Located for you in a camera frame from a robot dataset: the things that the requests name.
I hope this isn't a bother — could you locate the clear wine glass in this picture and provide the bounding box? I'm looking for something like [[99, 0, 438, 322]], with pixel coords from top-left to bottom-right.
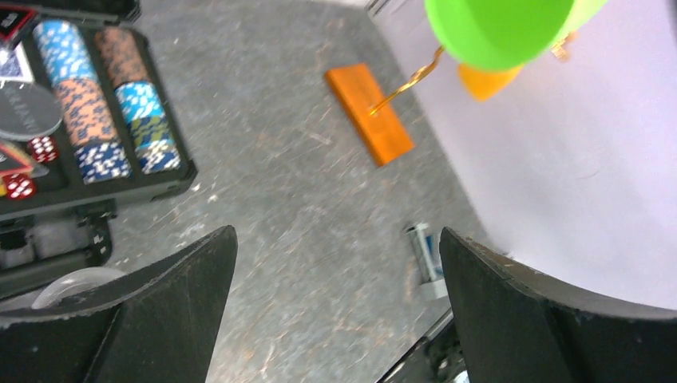
[[31, 267, 126, 310]]

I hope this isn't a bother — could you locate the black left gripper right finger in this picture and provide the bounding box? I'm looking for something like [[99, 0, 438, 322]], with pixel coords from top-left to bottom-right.
[[439, 228, 676, 382]]

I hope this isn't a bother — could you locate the wooden rack base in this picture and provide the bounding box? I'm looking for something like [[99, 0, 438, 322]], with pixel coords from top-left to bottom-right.
[[324, 63, 415, 167]]

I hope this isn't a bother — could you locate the yellow plastic wine glass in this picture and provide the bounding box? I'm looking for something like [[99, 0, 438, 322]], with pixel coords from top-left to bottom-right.
[[457, 64, 523, 101]]

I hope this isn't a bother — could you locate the green plastic wine glass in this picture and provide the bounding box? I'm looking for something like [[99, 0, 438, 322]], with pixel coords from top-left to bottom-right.
[[425, 0, 606, 71]]

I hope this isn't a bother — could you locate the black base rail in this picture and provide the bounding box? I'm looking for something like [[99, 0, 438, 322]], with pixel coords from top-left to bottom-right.
[[377, 310, 469, 383]]

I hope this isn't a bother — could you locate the red die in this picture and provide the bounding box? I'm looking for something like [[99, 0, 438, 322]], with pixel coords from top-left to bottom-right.
[[2, 173, 37, 199], [27, 136, 59, 163]]

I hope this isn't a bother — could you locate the black poker chip case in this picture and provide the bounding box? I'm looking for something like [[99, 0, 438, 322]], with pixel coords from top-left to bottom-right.
[[1, 1, 198, 299]]

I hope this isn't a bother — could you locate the playing card deck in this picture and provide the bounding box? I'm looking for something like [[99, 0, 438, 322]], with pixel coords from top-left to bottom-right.
[[1, 43, 34, 83]]

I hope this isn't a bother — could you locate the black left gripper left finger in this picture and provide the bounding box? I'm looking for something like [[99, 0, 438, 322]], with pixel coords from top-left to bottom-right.
[[1, 226, 238, 382]]

